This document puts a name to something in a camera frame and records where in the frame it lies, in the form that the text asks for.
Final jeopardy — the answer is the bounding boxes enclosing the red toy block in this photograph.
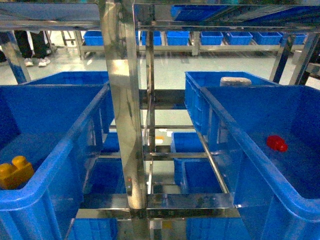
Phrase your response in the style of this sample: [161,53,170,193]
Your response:
[266,135,288,153]

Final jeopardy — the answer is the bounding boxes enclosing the yellow toy block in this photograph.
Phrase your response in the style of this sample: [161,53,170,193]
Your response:
[0,155,35,190]

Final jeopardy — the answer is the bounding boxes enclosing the large blue bin left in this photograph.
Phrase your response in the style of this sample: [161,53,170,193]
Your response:
[0,84,111,240]

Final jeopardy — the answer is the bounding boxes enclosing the large blue bin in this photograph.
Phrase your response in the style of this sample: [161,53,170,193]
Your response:
[0,84,111,240]
[199,84,320,240]

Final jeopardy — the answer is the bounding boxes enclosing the large blue bin right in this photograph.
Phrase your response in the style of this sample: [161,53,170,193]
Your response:
[199,84,320,240]

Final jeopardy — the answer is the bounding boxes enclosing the stainless steel rack upright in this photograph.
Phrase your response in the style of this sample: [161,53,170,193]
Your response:
[98,0,150,240]

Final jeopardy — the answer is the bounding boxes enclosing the lower blue bin right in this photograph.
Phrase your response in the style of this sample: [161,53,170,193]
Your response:
[186,218,251,240]

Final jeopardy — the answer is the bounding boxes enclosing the lower blue bin left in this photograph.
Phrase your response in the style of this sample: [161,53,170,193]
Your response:
[67,218,118,240]

